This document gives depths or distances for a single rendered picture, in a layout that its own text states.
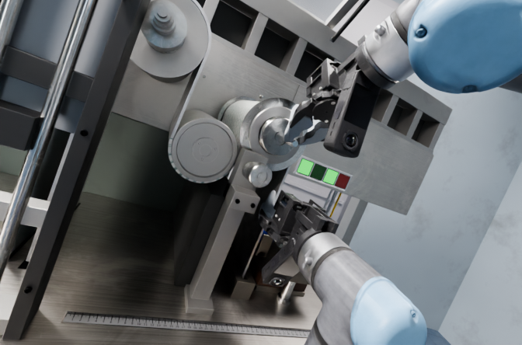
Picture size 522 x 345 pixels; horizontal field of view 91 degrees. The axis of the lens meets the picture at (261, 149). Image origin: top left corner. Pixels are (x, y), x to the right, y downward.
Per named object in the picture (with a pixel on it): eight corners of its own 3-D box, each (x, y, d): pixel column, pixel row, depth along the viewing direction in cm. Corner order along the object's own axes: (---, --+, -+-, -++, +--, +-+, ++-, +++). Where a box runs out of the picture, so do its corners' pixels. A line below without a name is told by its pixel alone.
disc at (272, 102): (228, 158, 49) (257, 85, 47) (227, 158, 49) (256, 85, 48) (293, 179, 54) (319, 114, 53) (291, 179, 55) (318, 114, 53)
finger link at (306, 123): (287, 122, 52) (319, 96, 45) (286, 146, 48) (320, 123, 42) (274, 116, 50) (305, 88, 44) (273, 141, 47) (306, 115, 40)
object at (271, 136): (272, 110, 47) (304, 127, 50) (268, 110, 49) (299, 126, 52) (255, 148, 48) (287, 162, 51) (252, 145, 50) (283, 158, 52)
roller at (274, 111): (240, 154, 49) (262, 96, 48) (217, 134, 72) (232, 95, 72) (290, 171, 53) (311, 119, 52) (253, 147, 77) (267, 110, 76)
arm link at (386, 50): (440, 71, 30) (393, 37, 27) (404, 94, 34) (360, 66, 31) (422, 33, 34) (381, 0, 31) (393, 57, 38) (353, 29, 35)
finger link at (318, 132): (305, 130, 53) (335, 103, 46) (305, 154, 50) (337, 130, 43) (292, 124, 52) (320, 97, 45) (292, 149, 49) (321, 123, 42)
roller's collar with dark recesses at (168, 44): (132, 34, 35) (148, -11, 35) (137, 42, 41) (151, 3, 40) (178, 56, 38) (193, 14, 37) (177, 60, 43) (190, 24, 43)
